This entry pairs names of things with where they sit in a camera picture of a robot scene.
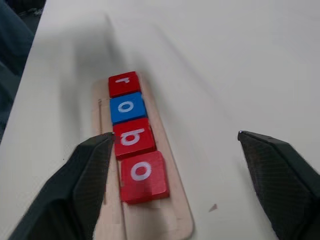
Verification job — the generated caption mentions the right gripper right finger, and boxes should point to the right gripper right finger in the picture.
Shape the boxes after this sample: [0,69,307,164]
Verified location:
[237,130,320,240]

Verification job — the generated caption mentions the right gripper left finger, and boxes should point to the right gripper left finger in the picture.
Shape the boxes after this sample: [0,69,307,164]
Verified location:
[7,131,116,240]

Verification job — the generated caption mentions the red letter tile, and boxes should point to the red letter tile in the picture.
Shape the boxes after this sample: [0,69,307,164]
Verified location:
[107,70,141,99]
[112,117,157,161]
[119,150,171,205]

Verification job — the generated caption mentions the wooden letter tray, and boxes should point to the wooden letter tray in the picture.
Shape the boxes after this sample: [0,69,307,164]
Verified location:
[91,71,195,240]

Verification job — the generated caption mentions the blue letter tile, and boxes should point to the blue letter tile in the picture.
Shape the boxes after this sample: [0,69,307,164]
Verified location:
[109,91,148,126]

